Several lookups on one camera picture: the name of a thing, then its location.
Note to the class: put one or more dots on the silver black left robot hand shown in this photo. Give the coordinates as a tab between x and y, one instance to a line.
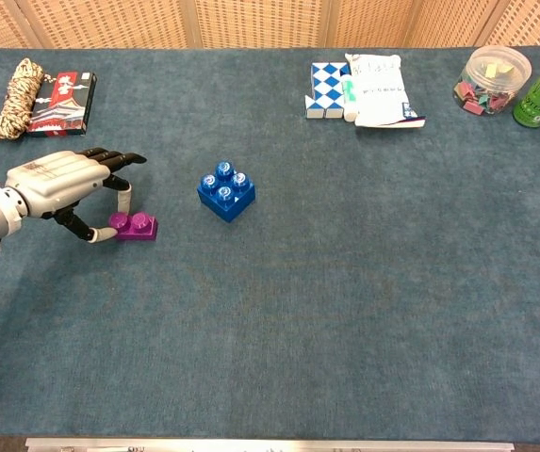
57	181

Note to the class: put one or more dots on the purple toy brick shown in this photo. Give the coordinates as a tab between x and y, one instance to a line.
140	230

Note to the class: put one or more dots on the blue toy brick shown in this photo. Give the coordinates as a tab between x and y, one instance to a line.
226	198

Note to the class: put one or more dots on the black red card box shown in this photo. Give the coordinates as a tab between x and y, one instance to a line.
62	103

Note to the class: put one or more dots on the woven folding screen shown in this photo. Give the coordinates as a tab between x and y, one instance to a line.
260	23

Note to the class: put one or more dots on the blue white snake cube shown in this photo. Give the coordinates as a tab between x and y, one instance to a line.
326	87

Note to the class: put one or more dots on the white green glue stick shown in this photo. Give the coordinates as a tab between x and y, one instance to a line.
348	96

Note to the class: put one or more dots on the white snack bag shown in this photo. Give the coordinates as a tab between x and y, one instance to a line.
380	89

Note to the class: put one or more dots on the clear jar of coloured pieces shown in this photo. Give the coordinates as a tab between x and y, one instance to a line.
491	80

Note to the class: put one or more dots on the aluminium profile rail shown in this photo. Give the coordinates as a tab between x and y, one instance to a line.
269	445

